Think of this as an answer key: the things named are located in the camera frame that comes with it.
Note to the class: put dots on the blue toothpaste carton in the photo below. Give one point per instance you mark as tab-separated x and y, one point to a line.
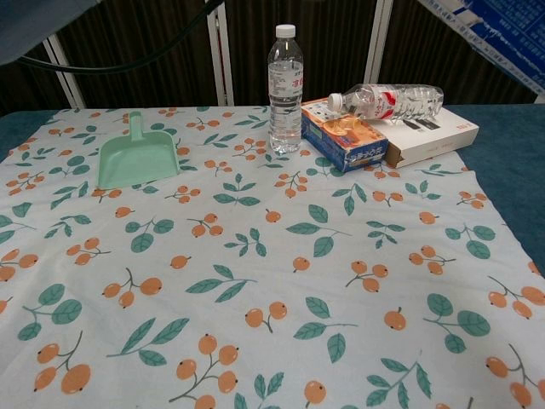
502	30

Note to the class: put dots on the blue and orange carton box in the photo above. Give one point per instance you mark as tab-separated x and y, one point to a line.
340	142

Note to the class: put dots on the flat white cardboard box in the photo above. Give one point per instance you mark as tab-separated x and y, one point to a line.
434	136

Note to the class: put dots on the fruit and leaf print tablecloth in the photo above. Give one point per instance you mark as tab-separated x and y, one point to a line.
272	298

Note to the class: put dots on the clear water bottle white label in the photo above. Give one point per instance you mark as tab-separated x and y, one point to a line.
285	106

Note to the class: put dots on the mint green plastic dustpan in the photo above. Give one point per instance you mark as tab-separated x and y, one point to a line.
136	159

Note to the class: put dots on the clear water bottle red label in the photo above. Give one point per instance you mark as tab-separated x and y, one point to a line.
383	102

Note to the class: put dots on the white partition frame post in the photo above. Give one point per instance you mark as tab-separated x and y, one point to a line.
219	64
376	42
68	81

